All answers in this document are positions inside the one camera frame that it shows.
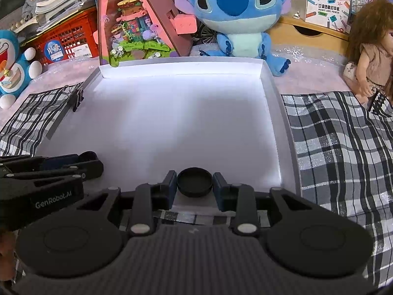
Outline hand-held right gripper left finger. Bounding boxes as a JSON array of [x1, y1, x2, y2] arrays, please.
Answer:
[[80, 170, 178, 236]]

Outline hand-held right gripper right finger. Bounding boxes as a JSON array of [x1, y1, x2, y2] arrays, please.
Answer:
[[213, 173, 312, 236]]

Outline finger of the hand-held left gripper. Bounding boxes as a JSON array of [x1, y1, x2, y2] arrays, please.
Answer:
[[0, 151, 100, 169], [0, 161, 104, 189]]

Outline black round lid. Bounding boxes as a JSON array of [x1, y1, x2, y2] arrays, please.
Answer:
[[176, 167, 213, 198]]

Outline white cardboard box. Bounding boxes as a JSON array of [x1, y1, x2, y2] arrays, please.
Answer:
[[35, 57, 303, 219]]

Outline black binder clip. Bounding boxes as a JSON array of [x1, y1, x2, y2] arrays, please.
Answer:
[[63, 85, 85, 112]]

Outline blue white cat plush toy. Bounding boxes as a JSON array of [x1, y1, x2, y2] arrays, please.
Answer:
[[0, 29, 42, 110]]

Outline red plastic crate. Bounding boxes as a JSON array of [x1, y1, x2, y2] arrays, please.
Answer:
[[19, 6, 99, 66]]

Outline black white plaid cloth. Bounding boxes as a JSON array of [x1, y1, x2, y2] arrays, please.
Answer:
[[0, 83, 393, 287]]

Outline pink triangular toy box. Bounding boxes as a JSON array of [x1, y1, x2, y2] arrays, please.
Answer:
[[97, 0, 197, 68]]

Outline pink fluffy blanket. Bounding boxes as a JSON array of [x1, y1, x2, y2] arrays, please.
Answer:
[[0, 44, 360, 130]]

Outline blue alien plush toy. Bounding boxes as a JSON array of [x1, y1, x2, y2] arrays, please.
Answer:
[[171, 0, 297, 77]]

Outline wooden drawer box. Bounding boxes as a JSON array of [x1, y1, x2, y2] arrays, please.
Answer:
[[270, 15, 351, 50]]

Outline black white zigzag cloth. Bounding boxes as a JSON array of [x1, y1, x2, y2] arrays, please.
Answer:
[[369, 91, 393, 117]]

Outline brown haired doll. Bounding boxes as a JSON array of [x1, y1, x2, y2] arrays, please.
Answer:
[[342, 0, 393, 105]]

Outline white label printer box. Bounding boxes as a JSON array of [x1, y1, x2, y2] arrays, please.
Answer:
[[295, 0, 351, 33]]

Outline wooden bead string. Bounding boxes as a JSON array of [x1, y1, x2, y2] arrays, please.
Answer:
[[10, 16, 39, 32]]

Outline black wire bicycle model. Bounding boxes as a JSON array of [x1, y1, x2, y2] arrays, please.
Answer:
[[193, 24, 222, 47]]

